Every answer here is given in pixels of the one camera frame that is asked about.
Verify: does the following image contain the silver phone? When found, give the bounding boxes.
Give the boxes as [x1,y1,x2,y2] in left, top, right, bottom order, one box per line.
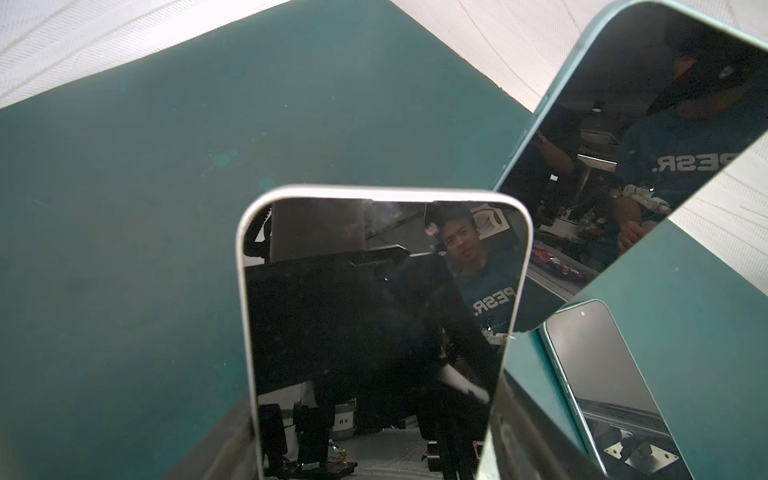
[236,185,533,479]

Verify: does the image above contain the teal phone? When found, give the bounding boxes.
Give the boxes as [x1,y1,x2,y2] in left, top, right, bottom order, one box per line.
[539,300,694,480]

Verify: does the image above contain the dark phone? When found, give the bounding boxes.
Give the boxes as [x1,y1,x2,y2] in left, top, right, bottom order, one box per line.
[500,1,767,332]

